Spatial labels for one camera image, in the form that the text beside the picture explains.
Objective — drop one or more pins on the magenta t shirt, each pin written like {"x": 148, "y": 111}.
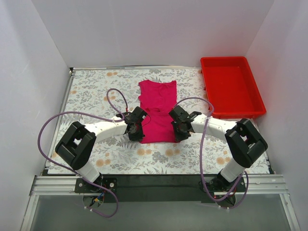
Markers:
{"x": 157, "y": 100}

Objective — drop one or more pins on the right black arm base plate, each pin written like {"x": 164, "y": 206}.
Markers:
{"x": 215, "y": 185}

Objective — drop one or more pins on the red plastic bin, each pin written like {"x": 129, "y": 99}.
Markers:
{"x": 231, "y": 88}

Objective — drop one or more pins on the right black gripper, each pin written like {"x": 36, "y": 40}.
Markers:
{"x": 179, "y": 133}

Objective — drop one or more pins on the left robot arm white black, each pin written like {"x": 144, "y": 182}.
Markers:
{"x": 76, "y": 144}

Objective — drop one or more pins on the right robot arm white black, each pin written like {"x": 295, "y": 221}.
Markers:
{"x": 244, "y": 141}

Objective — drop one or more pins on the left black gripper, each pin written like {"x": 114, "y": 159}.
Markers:
{"x": 135, "y": 133}

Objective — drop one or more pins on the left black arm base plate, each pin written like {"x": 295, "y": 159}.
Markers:
{"x": 96, "y": 185}

